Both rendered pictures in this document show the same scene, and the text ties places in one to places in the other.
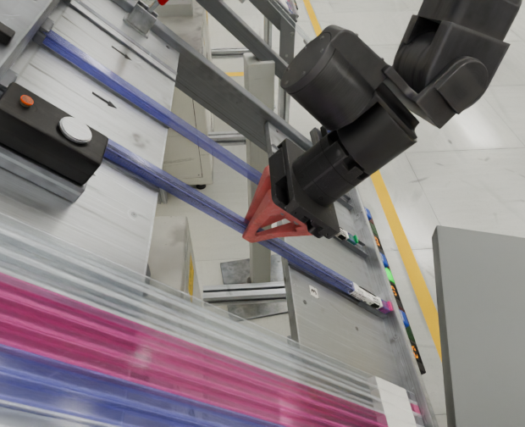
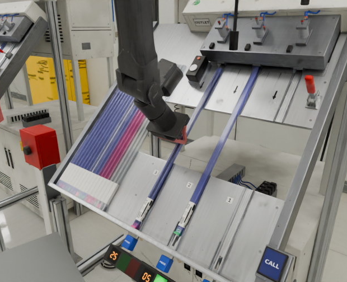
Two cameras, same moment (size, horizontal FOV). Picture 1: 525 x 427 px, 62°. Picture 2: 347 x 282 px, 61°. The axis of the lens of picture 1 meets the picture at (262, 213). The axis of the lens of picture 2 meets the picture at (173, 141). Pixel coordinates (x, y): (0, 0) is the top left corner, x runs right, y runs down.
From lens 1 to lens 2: 0.99 m
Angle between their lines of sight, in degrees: 101
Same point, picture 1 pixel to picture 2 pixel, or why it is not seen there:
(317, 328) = (142, 165)
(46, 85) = (232, 74)
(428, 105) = not seen: hidden behind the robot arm
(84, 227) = (183, 87)
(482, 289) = not seen: outside the picture
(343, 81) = not seen: hidden behind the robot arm
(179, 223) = (294, 243)
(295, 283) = (160, 162)
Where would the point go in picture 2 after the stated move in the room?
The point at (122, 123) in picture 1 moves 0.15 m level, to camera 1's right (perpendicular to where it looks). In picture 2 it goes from (226, 95) to (192, 106)
